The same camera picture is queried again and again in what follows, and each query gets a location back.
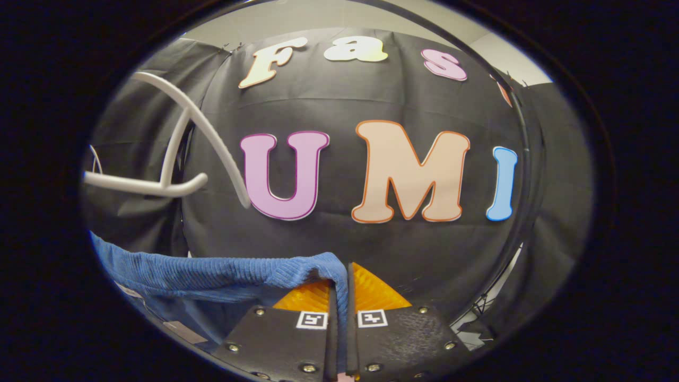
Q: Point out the white plastic clothes hanger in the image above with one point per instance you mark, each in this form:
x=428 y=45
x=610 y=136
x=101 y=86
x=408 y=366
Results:
x=212 y=138

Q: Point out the black clothes rack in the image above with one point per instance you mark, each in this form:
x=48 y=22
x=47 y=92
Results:
x=526 y=138

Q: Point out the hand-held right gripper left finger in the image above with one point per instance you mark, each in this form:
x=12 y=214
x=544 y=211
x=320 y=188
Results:
x=286 y=339

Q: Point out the black backdrop cloth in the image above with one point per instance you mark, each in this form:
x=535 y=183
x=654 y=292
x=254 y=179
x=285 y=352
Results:
x=339 y=106

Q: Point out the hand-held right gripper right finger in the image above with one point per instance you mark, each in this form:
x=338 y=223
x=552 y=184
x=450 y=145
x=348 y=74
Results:
x=403 y=339

